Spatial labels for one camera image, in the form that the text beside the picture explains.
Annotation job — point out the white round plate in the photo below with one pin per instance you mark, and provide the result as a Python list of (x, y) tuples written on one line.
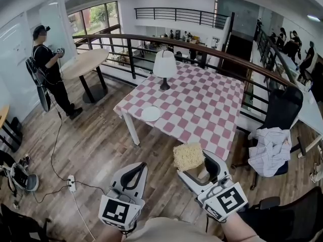
[(151, 114)]

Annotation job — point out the black stair railing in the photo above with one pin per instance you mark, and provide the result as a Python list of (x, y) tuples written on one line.
[(275, 52)]

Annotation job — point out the beige porous sponge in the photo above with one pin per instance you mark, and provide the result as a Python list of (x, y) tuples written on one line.
[(188, 156)]

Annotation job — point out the person's left forearm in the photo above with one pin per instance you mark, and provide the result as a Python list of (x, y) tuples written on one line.
[(111, 236)]

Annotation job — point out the white table leg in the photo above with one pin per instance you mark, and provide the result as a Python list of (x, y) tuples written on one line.
[(132, 131)]

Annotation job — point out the round wooden table black base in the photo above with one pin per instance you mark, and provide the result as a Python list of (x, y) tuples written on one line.
[(83, 63)]

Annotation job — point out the black balcony railing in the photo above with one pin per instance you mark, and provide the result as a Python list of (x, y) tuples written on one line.
[(181, 15)]

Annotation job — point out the grey white floor device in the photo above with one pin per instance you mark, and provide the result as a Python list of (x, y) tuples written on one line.
[(21, 178)]

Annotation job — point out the person's beige shirt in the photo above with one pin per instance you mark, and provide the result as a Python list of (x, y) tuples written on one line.
[(174, 232)]

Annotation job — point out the red white checkered tablecloth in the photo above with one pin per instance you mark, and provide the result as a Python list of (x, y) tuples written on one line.
[(196, 105)]

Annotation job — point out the long white desk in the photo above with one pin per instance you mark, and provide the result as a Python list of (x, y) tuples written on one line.
[(311, 112)]

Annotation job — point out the large framed window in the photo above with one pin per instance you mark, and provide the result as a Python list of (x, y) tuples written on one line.
[(97, 15)]

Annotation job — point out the person's right forearm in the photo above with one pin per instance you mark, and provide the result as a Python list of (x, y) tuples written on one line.
[(239, 229)]

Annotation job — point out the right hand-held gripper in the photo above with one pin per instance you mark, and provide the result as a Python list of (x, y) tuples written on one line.
[(227, 200)]

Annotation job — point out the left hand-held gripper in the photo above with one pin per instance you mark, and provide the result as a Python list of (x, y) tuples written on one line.
[(114, 212)]

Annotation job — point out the white checked shirt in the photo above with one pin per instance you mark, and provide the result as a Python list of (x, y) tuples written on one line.
[(271, 150)]

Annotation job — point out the black mesh office chair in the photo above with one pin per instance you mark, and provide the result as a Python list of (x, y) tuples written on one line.
[(282, 105)]

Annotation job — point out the white power strip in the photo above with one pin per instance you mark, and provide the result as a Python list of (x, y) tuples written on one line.
[(71, 183)]

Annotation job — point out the white shade table lamp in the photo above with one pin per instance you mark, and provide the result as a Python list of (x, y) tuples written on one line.
[(164, 64)]

